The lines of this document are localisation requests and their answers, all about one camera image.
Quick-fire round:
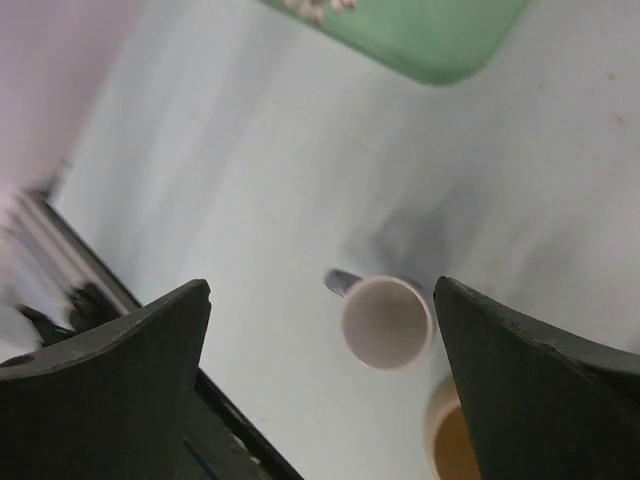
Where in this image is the beige round mug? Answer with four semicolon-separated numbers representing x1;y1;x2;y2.
424;378;481;480

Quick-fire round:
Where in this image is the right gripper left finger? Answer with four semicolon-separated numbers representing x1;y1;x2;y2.
0;278;281;480

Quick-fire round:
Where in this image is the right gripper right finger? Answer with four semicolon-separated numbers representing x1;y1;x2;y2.
434;277;639;479

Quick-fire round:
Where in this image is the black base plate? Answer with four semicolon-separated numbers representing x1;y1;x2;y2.
16;282;301;479

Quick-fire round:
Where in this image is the grey white mug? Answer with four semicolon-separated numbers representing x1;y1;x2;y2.
324;269;436;371

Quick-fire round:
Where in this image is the green floral tray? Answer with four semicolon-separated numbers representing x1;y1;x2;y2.
265;0;527;86

